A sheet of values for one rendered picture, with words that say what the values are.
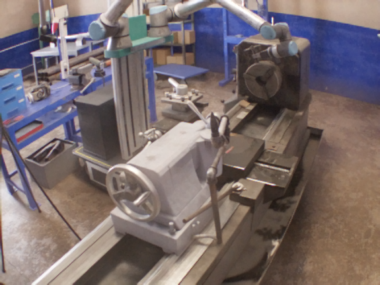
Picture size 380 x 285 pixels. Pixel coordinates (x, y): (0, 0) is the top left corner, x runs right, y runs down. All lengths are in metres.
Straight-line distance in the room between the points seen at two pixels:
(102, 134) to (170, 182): 1.70
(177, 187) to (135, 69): 1.75
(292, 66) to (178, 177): 1.38
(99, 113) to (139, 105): 0.39
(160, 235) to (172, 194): 0.16
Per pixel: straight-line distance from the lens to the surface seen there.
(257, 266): 1.77
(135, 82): 2.84
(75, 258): 1.30
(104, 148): 2.87
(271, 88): 2.25
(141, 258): 1.40
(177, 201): 1.20
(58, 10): 3.63
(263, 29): 1.95
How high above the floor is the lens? 1.75
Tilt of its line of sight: 28 degrees down
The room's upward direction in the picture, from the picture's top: 3 degrees counter-clockwise
